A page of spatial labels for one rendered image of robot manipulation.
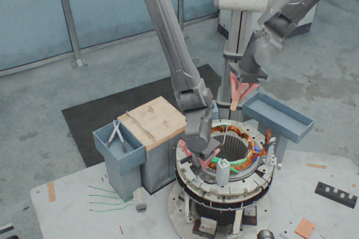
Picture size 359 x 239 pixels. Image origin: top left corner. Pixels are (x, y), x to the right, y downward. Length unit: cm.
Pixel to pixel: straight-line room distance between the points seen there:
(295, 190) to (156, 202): 55
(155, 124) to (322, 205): 71
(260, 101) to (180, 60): 72
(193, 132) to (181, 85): 12
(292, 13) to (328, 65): 272
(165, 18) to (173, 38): 5
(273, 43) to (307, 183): 84
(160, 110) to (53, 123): 170
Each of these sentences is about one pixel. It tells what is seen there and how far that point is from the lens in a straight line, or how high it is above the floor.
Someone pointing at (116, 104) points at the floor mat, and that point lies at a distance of 315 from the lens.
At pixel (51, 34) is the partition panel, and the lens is 345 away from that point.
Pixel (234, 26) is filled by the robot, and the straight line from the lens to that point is 156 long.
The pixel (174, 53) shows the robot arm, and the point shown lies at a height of 154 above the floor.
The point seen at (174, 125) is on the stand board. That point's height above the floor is 106.
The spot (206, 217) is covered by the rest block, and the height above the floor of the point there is 87.
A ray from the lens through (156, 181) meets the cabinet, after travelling 158.
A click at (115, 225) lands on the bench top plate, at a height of 78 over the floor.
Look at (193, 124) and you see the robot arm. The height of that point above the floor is 138.
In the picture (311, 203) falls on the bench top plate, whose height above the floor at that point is 78.
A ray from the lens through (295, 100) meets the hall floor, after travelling 330.
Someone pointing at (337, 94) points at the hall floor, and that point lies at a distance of 345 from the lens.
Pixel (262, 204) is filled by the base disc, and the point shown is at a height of 80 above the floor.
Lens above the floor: 209
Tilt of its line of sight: 43 degrees down
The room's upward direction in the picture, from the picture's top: straight up
